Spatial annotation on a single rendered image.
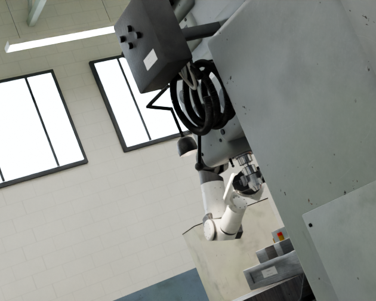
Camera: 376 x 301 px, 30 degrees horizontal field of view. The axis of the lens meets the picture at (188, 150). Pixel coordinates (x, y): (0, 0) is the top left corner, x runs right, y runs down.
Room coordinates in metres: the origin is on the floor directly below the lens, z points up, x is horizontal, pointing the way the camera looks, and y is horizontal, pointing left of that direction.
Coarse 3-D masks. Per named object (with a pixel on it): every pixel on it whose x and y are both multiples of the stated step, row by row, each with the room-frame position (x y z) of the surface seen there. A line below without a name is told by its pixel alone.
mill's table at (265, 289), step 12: (300, 276) 2.08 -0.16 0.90; (264, 288) 2.12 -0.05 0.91; (276, 288) 2.03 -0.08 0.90; (288, 288) 2.05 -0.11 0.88; (300, 288) 2.07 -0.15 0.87; (240, 300) 2.04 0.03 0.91; (252, 300) 1.99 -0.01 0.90; (264, 300) 2.01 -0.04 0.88; (276, 300) 2.02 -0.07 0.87; (288, 300) 2.04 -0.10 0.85; (312, 300) 2.08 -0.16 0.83
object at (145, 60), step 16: (144, 0) 1.68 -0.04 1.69; (160, 0) 1.70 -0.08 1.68; (128, 16) 1.75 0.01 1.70; (144, 16) 1.69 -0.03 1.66; (160, 16) 1.69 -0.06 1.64; (128, 32) 1.78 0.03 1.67; (144, 32) 1.71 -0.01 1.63; (160, 32) 1.68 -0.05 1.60; (176, 32) 1.70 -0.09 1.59; (128, 48) 1.79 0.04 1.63; (144, 48) 1.74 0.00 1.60; (160, 48) 1.68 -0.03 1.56; (176, 48) 1.70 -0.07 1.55; (128, 64) 1.84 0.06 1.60; (144, 64) 1.77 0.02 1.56; (160, 64) 1.71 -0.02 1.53; (176, 64) 1.71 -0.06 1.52; (144, 80) 1.80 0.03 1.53; (160, 80) 1.79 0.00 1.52
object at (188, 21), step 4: (188, 16) 1.98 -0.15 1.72; (192, 16) 1.97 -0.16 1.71; (184, 20) 1.99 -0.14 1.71; (188, 20) 1.98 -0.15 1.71; (192, 20) 1.97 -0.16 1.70; (180, 24) 2.02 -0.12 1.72; (184, 24) 2.00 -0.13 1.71; (188, 24) 1.99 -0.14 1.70; (192, 24) 1.97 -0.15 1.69; (196, 24) 1.97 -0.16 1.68; (192, 40) 2.00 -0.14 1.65; (196, 40) 1.98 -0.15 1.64; (200, 40) 1.98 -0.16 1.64; (188, 44) 2.02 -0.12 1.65; (192, 44) 2.01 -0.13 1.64; (196, 44) 2.00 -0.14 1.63; (192, 48) 2.02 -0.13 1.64
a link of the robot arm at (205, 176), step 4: (216, 168) 2.69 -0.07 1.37; (200, 172) 2.68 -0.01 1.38; (204, 172) 2.66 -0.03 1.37; (208, 172) 2.65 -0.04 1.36; (212, 172) 2.67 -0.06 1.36; (216, 172) 2.73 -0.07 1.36; (200, 176) 2.68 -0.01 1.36; (204, 176) 2.66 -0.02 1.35; (208, 176) 2.65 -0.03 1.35; (212, 176) 2.65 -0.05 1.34; (216, 176) 2.66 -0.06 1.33; (220, 176) 2.67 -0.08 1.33; (200, 180) 2.68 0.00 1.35; (204, 180) 2.66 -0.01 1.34; (208, 180) 2.65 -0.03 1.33; (212, 180) 2.65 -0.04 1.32; (216, 180) 2.65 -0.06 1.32; (220, 180) 2.66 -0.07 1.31
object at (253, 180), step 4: (252, 168) 2.19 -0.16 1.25; (256, 168) 2.20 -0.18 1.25; (244, 172) 2.19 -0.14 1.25; (248, 172) 2.18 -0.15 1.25; (252, 172) 2.18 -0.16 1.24; (256, 172) 2.19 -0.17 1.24; (248, 176) 2.19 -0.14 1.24; (252, 176) 2.18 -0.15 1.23; (256, 176) 2.19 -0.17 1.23; (248, 180) 2.19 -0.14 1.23; (252, 180) 2.18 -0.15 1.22; (256, 180) 2.18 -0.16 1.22; (260, 180) 2.19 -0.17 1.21; (248, 184) 2.20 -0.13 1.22; (252, 184) 2.19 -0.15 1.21; (256, 184) 2.18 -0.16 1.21; (260, 184) 2.19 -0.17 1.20
